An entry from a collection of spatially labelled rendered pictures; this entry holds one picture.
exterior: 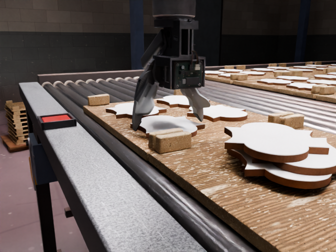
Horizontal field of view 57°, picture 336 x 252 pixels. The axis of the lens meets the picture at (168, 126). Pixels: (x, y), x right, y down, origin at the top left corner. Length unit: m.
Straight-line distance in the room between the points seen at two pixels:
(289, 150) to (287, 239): 0.13
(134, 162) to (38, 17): 5.35
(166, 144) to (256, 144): 0.14
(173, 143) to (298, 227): 0.23
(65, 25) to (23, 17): 0.67
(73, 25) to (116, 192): 5.56
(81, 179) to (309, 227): 0.30
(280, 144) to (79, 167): 0.30
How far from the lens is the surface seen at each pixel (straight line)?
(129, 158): 0.52
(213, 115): 0.69
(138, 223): 0.35
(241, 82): 1.36
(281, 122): 0.64
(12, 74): 5.70
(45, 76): 1.57
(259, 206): 0.35
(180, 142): 0.49
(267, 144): 0.42
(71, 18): 5.91
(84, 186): 0.44
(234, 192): 0.37
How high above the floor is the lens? 1.11
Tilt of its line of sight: 15 degrees down
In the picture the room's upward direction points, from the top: straight up
